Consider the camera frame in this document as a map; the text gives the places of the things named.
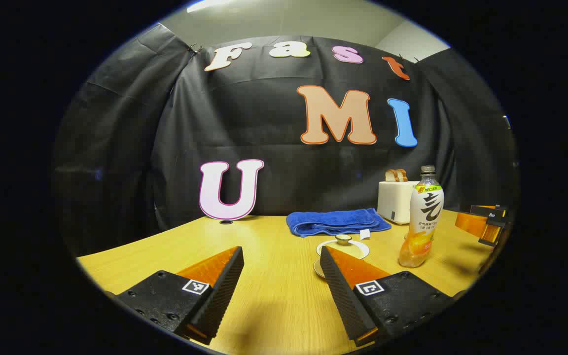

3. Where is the folded blue towel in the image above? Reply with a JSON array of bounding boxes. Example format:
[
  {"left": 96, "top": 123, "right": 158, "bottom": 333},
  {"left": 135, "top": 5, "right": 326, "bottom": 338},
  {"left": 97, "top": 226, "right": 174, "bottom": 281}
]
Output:
[{"left": 286, "top": 208, "right": 392, "bottom": 241}]

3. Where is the white teacup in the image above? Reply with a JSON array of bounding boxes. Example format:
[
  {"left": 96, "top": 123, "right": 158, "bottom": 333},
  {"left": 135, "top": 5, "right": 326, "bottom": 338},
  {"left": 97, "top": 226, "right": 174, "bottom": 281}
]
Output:
[{"left": 316, "top": 240, "right": 370, "bottom": 270}]

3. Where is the labelled plastic water bottle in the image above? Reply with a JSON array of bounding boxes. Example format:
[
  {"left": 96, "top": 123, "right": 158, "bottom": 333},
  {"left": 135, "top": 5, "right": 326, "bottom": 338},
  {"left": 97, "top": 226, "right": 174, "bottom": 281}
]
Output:
[{"left": 398, "top": 166, "right": 445, "bottom": 268}]

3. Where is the white toaster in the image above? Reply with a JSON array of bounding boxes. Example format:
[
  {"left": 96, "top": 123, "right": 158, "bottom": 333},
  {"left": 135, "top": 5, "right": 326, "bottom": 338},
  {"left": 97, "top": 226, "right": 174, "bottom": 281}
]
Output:
[{"left": 377, "top": 180, "right": 420, "bottom": 225}]

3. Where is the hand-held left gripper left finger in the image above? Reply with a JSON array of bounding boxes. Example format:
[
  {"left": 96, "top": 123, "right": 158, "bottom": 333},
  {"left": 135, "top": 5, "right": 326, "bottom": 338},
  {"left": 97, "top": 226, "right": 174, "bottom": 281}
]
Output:
[{"left": 116, "top": 246, "right": 245, "bottom": 346}]

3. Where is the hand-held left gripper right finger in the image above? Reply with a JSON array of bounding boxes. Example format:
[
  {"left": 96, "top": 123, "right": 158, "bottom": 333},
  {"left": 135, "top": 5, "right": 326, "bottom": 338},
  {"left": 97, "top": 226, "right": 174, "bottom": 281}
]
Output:
[{"left": 319, "top": 246, "right": 455, "bottom": 347}]

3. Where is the black backdrop cloth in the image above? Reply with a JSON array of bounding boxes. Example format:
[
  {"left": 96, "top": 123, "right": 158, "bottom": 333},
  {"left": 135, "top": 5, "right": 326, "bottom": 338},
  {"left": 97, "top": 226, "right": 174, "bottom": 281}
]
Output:
[{"left": 52, "top": 22, "right": 519, "bottom": 257}]

